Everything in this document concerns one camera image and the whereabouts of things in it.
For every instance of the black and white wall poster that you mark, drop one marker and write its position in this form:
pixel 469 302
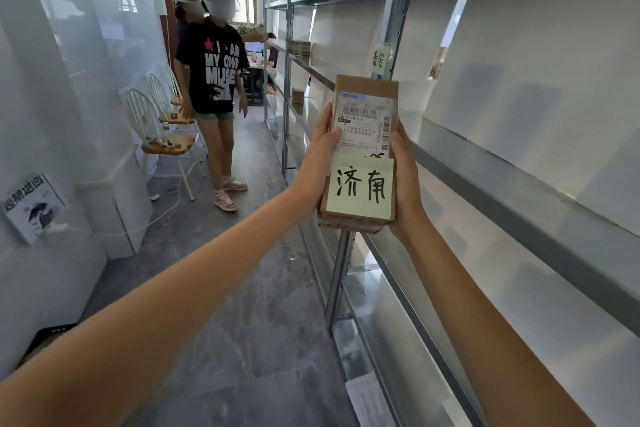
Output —
pixel 35 209

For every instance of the white printed paper sheet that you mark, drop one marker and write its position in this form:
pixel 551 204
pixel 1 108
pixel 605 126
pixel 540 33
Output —
pixel 370 401

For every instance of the grey metal shelving unit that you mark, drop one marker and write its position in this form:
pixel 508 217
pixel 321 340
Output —
pixel 288 91
pixel 500 176

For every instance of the green handwritten sticky note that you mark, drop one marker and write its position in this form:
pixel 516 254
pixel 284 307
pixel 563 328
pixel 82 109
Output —
pixel 360 186

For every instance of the person's left thumb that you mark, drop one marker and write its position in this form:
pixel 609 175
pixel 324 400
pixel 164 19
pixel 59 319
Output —
pixel 336 137

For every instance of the small cardboard box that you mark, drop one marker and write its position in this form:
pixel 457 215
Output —
pixel 298 96
pixel 299 48

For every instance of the white shipping label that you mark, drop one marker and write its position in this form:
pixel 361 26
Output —
pixel 362 121

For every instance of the small green note on post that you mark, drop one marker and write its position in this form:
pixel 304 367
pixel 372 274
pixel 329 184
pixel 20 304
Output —
pixel 381 60

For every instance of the person's left hand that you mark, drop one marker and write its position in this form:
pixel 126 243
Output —
pixel 312 166

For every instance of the brown cardboard parcel box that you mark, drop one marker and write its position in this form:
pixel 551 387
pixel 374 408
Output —
pixel 367 84

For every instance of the person's right hand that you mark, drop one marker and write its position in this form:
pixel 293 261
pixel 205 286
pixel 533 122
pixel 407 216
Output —
pixel 410 191

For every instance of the white chair with wooden seat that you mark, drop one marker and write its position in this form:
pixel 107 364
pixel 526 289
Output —
pixel 174 86
pixel 175 119
pixel 167 144

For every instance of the person's left forearm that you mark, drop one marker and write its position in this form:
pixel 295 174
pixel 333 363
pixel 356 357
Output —
pixel 150 311

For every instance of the person's right thumb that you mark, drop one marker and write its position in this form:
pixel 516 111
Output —
pixel 396 149

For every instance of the person's right forearm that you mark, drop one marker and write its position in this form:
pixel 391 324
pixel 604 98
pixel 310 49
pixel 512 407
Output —
pixel 480 331

